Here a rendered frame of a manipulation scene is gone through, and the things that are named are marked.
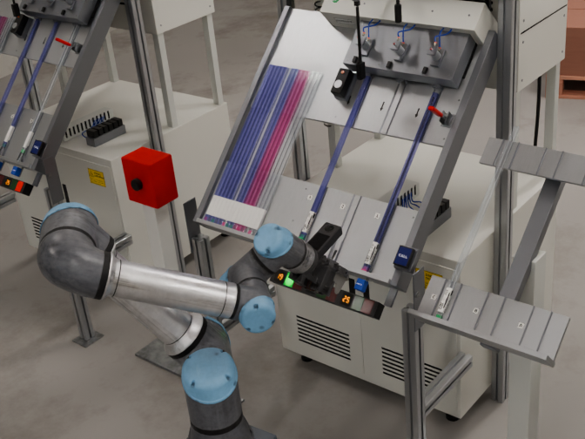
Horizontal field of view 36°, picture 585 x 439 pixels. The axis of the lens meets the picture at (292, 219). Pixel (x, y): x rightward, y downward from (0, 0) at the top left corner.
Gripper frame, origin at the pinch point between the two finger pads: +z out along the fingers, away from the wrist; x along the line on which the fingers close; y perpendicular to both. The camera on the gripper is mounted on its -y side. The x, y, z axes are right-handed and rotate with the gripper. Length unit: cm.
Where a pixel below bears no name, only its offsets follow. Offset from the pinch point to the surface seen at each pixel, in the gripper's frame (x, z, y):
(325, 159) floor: -148, 183, -78
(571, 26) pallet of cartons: -74, 245, -200
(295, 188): -30.8, 9.5, -19.9
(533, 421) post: 41, 47, 15
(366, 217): -6.2, 9.4, -17.4
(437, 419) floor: 1, 84, 23
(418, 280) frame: 14.4, 9.3, -5.8
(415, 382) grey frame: 13.7, 30.5, 17.1
